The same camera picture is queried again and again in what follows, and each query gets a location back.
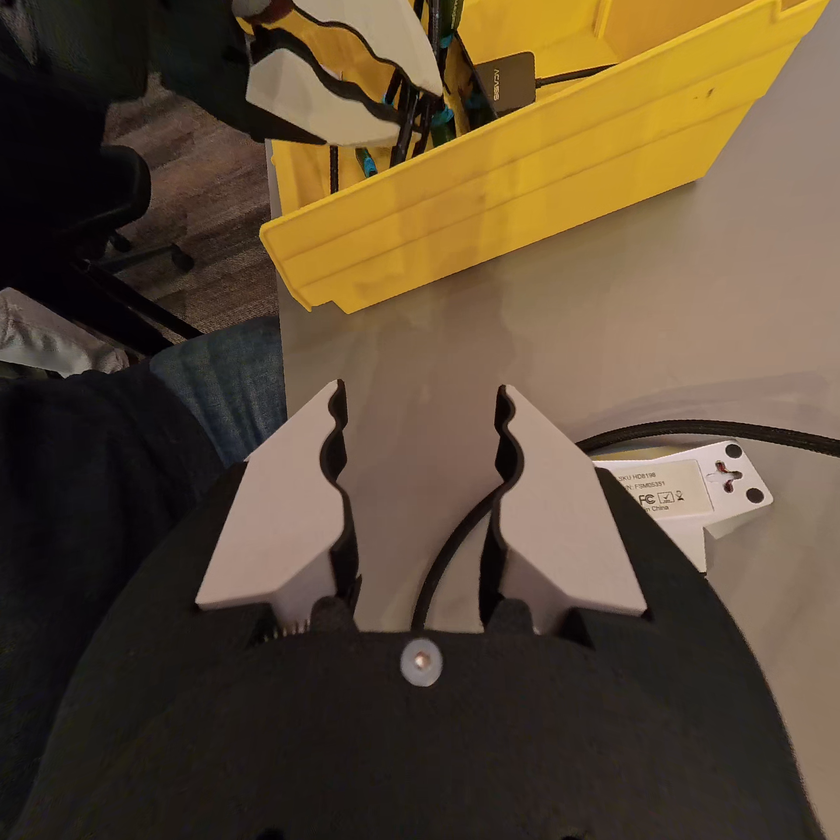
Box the black usb adapter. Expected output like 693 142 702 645
472 50 619 120

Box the black chair armrest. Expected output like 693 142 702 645
62 143 153 234

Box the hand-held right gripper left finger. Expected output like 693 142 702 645
195 379 362 623

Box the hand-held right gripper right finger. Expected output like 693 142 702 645
480 385 651 636

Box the person's jeans leg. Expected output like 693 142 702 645
150 317 287 468

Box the grey cloth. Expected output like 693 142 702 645
0 287 130 379

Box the person's dark sweater torso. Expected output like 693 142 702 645
0 364 227 824

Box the yellow plastic bin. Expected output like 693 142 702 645
258 0 832 316

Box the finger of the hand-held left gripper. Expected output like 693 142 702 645
246 49 403 148
289 0 447 99

